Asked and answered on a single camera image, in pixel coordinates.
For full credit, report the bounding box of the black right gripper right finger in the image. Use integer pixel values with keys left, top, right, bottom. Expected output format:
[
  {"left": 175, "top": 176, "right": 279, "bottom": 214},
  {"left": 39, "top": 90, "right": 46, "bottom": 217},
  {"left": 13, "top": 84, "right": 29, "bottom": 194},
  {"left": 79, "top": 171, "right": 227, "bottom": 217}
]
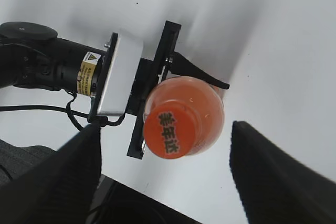
[{"left": 229, "top": 121, "right": 335, "bottom": 223}]

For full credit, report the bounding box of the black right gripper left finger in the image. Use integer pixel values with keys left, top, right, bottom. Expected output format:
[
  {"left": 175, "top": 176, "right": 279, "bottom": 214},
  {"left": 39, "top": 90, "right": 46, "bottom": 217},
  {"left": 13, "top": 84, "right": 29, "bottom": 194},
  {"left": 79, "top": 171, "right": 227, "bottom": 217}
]
[{"left": 1, "top": 124, "right": 102, "bottom": 223}]

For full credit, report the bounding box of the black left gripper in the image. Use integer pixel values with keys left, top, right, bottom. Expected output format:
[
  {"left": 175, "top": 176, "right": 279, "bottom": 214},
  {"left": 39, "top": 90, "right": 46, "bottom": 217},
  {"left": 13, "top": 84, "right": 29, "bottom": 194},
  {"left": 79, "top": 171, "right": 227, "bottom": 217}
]
[{"left": 125, "top": 20, "right": 230, "bottom": 159}]

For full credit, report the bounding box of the orange Mirinda soda bottle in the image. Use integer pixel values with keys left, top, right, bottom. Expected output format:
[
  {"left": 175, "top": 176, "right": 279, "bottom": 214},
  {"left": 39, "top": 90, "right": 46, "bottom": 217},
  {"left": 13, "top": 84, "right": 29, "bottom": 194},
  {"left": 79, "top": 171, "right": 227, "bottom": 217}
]
[{"left": 143, "top": 77, "right": 225, "bottom": 159}]

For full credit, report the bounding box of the orange bottle cap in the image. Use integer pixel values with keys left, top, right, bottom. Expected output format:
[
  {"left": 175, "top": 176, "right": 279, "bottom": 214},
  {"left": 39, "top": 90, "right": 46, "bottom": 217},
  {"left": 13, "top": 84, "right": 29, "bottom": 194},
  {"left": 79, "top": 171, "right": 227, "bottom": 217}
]
[{"left": 143, "top": 101, "right": 201, "bottom": 159}]

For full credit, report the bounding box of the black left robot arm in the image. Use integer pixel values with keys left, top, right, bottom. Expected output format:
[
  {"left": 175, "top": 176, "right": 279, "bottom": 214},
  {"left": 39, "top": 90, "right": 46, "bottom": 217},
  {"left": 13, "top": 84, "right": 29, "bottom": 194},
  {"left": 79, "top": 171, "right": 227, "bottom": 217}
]
[{"left": 1, "top": 21, "right": 229, "bottom": 159}]

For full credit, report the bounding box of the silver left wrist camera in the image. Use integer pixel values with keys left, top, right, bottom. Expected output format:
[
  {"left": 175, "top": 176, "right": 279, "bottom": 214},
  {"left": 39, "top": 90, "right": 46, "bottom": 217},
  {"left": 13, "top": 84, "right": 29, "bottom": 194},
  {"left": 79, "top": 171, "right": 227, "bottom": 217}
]
[{"left": 88, "top": 30, "right": 143, "bottom": 122}]

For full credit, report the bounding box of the black camera cable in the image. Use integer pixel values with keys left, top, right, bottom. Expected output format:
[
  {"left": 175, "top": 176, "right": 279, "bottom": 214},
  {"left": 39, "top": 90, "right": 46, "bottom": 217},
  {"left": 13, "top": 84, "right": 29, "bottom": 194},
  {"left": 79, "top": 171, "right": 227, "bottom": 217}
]
[{"left": 0, "top": 90, "right": 127, "bottom": 131}]

